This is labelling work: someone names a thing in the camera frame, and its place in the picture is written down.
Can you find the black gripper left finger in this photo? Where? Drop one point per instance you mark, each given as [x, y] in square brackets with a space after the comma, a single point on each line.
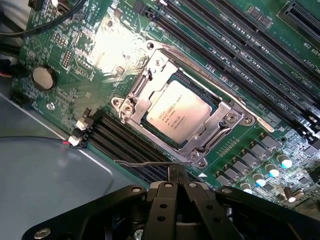
[160, 212]

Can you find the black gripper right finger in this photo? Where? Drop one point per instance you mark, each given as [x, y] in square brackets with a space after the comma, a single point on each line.
[200, 212]

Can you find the silver CPU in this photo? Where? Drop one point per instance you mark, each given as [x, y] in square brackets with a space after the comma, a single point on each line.
[178, 111]

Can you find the metal CPU socket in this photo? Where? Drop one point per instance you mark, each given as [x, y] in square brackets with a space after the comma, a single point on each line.
[150, 82]

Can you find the thin metal locking lever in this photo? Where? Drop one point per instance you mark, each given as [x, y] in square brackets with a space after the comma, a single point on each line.
[140, 164]

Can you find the silver capacitor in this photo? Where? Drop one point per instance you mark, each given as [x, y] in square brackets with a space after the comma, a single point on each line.
[259, 181]
[285, 160]
[272, 171]
[246, 188]

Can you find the black RAM slot white latch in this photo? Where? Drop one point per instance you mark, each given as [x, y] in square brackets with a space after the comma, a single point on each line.
[112, 150]
[117, 140]

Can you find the brown capacitor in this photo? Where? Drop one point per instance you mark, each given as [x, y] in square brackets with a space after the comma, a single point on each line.
[290, 194]

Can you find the grey-blue fan shroud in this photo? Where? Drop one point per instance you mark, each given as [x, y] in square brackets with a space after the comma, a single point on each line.
[50, 180]

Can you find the long metal locking lever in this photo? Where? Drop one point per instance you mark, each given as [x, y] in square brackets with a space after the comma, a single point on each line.
[240, 101]

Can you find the green motherboard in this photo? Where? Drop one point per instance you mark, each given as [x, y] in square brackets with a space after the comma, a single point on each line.
[105, 50]

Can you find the silver coin battery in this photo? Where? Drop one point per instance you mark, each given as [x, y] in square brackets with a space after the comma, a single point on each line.
[43, 77]

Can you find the black expansion slot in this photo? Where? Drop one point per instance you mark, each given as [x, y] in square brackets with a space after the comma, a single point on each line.
[303, 18]

